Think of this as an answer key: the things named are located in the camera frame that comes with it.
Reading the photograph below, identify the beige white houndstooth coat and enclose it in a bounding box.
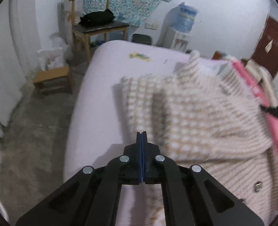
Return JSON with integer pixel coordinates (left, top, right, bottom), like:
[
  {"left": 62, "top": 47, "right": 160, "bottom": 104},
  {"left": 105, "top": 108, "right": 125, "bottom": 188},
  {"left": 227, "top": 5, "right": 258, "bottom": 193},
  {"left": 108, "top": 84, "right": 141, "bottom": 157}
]
[{"left": 121, "top": 51, "right": 278, "bottom": 225}]

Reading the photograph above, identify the beige clothes pile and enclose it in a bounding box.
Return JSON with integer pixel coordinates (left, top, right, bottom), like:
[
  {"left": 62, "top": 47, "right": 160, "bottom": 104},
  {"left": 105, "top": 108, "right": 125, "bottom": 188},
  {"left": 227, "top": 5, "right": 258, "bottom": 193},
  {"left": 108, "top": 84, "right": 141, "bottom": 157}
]
[{"left": 245, "top": 59, "right": 278, "bottom": 108}]

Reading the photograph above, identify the lilac bed sheet mattress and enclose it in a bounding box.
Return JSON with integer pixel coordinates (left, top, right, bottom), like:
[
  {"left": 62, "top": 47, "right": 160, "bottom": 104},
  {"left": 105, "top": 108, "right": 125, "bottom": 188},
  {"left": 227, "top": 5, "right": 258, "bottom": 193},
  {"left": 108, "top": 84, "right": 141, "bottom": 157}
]
[{"left": 63, "top": 40, "right": 232, "bottom": 226}]

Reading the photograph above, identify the pink floral blanket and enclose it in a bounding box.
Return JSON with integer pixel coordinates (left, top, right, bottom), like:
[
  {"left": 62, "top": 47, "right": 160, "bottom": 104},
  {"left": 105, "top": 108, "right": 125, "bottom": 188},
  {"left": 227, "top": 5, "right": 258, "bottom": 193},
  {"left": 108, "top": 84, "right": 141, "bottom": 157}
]
[{"left": 231, "top": 60, "right": 278, "bottom": 157}]

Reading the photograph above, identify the small wooden stool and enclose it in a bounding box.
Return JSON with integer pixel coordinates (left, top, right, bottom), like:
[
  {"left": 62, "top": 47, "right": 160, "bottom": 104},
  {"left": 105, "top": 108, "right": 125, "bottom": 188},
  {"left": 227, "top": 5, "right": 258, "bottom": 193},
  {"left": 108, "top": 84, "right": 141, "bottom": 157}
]
[{"left": 33, "top": 66, "right": 73, "bottom": 97}]

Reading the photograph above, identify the white plastic bag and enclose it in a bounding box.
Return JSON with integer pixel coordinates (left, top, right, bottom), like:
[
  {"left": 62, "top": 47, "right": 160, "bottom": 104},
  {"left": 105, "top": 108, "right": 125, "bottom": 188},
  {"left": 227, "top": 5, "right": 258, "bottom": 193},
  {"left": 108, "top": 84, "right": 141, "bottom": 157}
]
[{"left": 37, "top": 47, "right": 66, "bottom": 71}]

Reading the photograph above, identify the white water dispenser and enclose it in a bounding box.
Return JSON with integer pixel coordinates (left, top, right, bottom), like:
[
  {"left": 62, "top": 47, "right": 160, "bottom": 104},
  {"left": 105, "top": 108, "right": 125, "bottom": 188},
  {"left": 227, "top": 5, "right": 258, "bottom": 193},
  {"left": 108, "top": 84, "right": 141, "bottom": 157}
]
[{"left": 163, "top": 27, "right": 192, "bottom": 53}]

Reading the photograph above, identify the black bin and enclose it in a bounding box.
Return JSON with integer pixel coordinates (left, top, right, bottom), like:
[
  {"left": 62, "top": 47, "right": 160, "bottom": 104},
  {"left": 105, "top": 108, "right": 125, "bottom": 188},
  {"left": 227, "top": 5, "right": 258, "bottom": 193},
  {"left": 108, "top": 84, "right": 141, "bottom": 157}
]
[{"left": 132, "top": 34, "right": 152, "bottom": 45}]

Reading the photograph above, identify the dark red wooden door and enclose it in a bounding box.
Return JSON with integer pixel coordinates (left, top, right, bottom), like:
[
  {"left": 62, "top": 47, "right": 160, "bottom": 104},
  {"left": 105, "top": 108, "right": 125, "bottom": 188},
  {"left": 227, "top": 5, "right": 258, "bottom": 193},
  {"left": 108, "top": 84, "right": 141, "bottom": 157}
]
[{"left": 252, "top": 16, "right": 278, "bottom": 77}]

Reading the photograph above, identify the wooden chair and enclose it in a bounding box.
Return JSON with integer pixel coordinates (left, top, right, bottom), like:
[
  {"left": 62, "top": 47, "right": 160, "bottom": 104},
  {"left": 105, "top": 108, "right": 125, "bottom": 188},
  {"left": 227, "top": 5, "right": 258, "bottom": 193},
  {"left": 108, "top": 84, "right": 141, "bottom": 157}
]
[{"left": 69, "top": 0, "right": 129, "bottom": 62}]

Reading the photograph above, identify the black bag on chair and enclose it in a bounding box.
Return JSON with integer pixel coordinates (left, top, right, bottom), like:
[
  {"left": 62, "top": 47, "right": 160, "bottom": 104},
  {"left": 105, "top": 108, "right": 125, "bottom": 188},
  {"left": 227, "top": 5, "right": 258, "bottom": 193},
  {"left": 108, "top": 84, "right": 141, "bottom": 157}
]
[{"left": 79, "top": 9, "right": 115, "bottom": 28}]

